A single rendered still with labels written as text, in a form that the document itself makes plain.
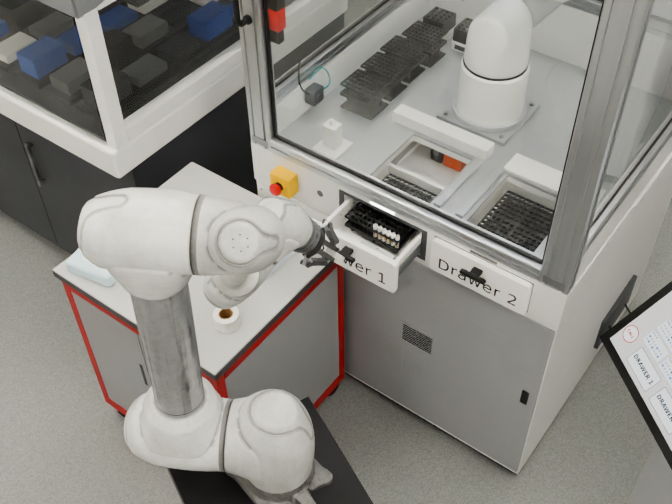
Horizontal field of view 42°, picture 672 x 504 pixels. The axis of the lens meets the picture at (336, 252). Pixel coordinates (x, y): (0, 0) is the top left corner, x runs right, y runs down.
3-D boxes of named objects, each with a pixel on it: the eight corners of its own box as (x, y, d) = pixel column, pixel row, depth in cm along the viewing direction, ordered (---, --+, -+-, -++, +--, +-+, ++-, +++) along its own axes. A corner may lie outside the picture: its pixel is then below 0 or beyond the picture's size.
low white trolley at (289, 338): (242, 515, 276) (214, 374, 221) (106, 416, 302) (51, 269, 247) (349, 391, 308) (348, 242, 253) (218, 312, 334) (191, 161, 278)
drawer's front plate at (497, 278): (523, 316, 225) (530, 288, 217) (428, 268, 237) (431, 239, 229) (527, 312, 226) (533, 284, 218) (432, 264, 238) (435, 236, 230)
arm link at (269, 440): (310, 499, 187) (311, 447, 171) (226, 491, 187) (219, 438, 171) (317, 433, 198) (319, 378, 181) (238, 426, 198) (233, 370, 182)
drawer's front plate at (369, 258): (393, 294, 231) (395, 266, 223) (307, 248, 243) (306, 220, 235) (397, 290, 232) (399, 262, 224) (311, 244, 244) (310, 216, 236)
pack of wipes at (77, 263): (130, 266, 247) (127, 255, 244) (110, 289, 241) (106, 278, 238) (87, 250, 252) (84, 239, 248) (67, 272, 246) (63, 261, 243)
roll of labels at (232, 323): (234, 336, 229) (232, 326, 226) (210, 330, 231) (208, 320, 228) (244, 316, 234) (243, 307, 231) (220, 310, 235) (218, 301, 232)
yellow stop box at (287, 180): (288, 201, 253) (286, 183, 248) (269, 191, 256) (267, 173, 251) (299, 191, 256) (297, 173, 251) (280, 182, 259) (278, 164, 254)
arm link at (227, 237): (290, 200, 147) (211, 193, 148) (279, 202, 129) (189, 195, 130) (284, 276, 149) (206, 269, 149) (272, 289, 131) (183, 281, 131)
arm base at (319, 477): (281, 541, 186) (281, 530, 182) (222, 468, 197) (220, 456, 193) (346, 492, 194) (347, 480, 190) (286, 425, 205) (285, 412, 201)
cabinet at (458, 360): (517, 488, 281) (560, 335, 223) (271, 340, 324) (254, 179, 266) (636, 305, 333) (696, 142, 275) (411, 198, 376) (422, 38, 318)
